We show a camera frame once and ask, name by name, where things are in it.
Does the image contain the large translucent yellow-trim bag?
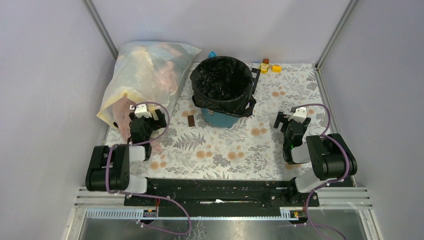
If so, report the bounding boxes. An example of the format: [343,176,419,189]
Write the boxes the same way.
[97,41,202,128]

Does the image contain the teal plastic trash bin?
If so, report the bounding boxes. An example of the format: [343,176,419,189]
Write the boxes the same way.
[200,108,240,128]

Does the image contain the yellow toy cube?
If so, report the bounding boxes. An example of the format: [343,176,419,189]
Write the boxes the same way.
[271,64,283,73]

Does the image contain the floral tablecloth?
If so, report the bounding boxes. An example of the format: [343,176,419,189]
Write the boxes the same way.
[130,63,328,181]

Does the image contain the metal cable duct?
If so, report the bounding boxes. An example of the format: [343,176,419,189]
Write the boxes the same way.
[86,208,306,221]

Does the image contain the black white checkerboard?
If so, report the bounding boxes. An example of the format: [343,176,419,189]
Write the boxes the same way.
[251,67,261,95]

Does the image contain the small brown rectangular piece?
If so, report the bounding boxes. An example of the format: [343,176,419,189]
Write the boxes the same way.
[187,115,196,128]

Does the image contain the black trash bag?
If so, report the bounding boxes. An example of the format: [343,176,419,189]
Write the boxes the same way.
[189,56,257,118]

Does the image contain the yellow toy figure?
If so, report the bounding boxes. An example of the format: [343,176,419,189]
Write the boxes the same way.
[259,62,269,74]

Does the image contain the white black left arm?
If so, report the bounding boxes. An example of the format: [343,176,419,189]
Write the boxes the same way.
[85,109,170,206]

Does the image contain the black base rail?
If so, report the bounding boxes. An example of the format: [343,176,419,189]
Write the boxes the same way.
[124,178,320,216]

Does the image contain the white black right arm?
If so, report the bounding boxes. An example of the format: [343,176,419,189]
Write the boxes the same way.
[273,104,358,206]

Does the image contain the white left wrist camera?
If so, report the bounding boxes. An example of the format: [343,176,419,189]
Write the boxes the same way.
[130,103,153,118]

